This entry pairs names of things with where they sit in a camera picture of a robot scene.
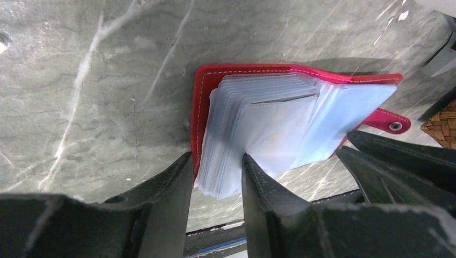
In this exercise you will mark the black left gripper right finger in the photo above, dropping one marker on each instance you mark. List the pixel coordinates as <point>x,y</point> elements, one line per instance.
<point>279,223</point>

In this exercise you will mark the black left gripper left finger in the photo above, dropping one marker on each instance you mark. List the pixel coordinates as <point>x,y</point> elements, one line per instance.
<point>149,220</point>

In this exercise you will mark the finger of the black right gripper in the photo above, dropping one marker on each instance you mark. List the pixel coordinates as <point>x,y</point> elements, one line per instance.
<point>385,183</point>
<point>434,164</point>

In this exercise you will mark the brown woven divided basket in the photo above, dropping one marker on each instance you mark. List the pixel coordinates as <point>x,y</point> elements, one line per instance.
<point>441,126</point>

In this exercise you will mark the red card holder wallet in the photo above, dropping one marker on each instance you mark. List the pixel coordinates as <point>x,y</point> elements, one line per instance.
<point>285,116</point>

